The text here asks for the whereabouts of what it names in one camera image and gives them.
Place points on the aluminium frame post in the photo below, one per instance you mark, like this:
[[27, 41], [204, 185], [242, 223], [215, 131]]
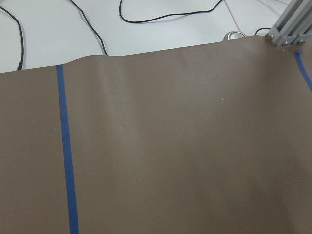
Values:
[[294, 26]]

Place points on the brown table mat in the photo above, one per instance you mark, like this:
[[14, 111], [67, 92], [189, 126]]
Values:
[[208, 139]]

